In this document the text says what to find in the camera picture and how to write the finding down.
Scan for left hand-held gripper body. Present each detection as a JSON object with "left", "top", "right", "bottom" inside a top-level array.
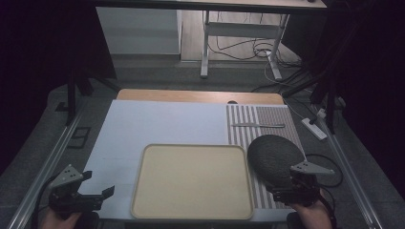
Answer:
[{"left": 47, "top": 163, "right": 105, "bottom": 221}]

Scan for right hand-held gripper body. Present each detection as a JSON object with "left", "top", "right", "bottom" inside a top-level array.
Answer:
[{"left": 270, "top": 160, "right": 336, "bottom": 207}]

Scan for dark grey round bowl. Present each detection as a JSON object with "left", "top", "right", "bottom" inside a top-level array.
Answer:
[{"left": 246, "top": 134, "right": 306, "bottom": 189}]

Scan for person's left hand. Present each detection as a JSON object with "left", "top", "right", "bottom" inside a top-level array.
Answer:
[{"left": 40, "top": 208, "right": 82, "bottom": 229}]

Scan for person's right hand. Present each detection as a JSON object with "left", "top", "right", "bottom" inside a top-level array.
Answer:
[{"left": 289, "top": 190, "right": 332, "bottom": 229}]

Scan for black floor plate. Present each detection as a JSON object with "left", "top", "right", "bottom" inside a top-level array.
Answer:
[{"left": 66, "top": 126, "right": 93, "bottom": 150}]

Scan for white power strip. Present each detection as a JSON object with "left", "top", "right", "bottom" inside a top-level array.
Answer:
[{"left": 301, "top": 117, "right": 329, "bottom": 142}]

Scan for silver table knife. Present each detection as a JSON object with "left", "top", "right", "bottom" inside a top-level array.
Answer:
[{"left": 230, "top": 122, "right": 287, "bottom": 129}]

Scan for striped grey placemat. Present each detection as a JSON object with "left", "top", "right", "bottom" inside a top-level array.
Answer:
[{"left": 225, "top": 104, "right": 308, "bottom": 211}]

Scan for black stand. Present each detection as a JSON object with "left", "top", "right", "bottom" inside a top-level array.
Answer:
[
  {"left": 281, "top": 60, "right": 340, "bottom": 135},
  {"left": 64, "top": 61, "right": 122, "bottom": 127}
]

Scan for beige rectangular tray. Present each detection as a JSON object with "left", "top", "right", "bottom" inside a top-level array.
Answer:
[{"left": 130, "top": 143, "right": 255, "bottom": 221}]

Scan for white table cover sheet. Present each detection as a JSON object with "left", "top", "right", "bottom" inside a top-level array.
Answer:
[{"left": 78, "top": 99, "right": 298, "bottom": 222}]

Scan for white cabinet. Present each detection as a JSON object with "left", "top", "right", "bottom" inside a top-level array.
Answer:
[{"left": 96, "top": 7, "right": 183, "bottom": 56}]

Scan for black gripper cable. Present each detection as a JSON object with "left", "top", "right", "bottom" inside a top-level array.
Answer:
[
  {"left": 31, "top": 176, "right": 59, "bottom": 229},
  {"left": 305, "top": 153, "right": 345, "bottom": 189}
]

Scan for aluminium rail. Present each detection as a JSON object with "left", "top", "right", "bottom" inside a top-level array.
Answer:
[
  {"left": 6, "top": 109, "right": 84, "bottom": 229},
  {"left": 318, "top": 118, "right": 385, "bottom": 229}
]

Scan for tangled floor cables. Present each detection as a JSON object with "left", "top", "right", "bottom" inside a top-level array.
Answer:
[{"left": 207, "top": 12, "right": 303, "bottom": 70}]

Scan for white desk frame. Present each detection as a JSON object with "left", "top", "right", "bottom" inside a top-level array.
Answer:
[{"left": 200, "top": 10, "right": 291, "bottom": 82}]

